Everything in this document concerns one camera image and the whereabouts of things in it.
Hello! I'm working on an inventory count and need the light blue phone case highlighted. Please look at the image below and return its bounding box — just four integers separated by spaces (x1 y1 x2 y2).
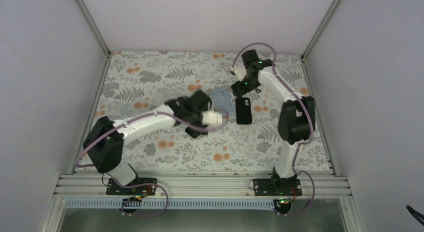
211 88 236 117

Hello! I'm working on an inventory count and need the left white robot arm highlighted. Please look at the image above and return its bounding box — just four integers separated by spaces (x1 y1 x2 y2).
83 90 212 195

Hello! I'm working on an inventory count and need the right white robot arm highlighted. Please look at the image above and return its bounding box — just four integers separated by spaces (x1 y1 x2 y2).
231 49 315 197

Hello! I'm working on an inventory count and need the floral patterned table mat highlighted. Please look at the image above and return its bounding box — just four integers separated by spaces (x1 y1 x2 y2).
79 50 332 173

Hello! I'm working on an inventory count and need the black object at corner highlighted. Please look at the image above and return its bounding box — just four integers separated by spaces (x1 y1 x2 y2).
406 205 424 226

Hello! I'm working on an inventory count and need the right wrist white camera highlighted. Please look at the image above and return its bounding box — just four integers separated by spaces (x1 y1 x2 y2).
230 65 247 78

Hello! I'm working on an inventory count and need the wrist white camera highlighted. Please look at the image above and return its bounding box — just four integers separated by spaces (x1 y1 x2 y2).
201 110 223 126
230 65 247 78

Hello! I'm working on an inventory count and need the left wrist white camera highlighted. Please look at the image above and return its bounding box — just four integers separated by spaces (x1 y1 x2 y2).
201 110 223 126

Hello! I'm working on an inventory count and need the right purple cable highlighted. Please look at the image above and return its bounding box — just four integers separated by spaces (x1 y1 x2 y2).
230 42 316 217

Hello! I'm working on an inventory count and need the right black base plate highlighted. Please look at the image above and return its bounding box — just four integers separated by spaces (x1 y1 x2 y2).
251 177 303 197

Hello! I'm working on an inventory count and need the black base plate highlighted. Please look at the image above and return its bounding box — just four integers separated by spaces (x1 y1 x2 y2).
251 177 303 197
105 178 157 197

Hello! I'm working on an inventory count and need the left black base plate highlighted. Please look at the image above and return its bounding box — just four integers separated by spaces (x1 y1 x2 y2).
105 178 157 197

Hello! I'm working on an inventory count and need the aluminium front rail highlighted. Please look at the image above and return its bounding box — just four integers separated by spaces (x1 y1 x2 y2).
53 171 353 199

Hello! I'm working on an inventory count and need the perforated grey cable tray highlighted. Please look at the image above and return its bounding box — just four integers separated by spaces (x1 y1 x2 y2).
64 199 277 210

